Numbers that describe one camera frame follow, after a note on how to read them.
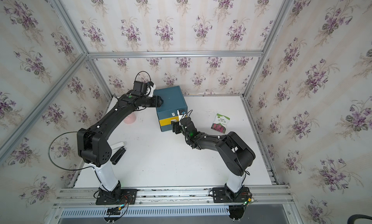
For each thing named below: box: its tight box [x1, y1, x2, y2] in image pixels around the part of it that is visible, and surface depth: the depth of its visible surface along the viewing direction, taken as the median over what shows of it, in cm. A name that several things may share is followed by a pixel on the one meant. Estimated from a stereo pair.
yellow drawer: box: [159, 115, 179, 127], surface depth 90 cm
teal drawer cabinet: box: [153, 85, 188, 132], surface depth 90 cm
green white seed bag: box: [210, 112, 231, 134], surface depth 104 cm
